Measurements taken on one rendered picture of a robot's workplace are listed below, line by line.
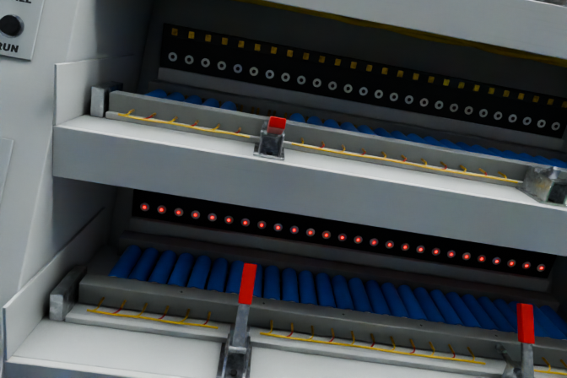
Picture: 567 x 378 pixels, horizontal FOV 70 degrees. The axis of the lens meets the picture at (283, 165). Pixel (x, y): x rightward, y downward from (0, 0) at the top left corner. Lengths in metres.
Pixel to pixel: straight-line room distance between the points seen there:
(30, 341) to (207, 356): 0.15
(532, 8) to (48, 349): 0.52
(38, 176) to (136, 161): 0.08
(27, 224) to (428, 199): 0.34
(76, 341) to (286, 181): 0.23
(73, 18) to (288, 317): 0.34
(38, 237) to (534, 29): 0.49
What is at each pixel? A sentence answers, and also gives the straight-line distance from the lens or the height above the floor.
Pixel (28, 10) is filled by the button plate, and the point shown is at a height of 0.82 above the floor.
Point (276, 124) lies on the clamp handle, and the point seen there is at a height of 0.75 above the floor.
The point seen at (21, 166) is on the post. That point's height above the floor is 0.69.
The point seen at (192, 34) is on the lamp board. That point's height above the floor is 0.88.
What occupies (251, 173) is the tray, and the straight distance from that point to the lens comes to 0.35.
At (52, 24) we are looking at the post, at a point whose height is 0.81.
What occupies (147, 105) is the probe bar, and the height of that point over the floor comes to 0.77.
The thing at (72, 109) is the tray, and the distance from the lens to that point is 0.41.
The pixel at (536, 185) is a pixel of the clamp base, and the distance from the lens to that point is 0.46.
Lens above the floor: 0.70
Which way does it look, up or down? 5 degrees up
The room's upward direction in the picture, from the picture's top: 9 degrees clockwise
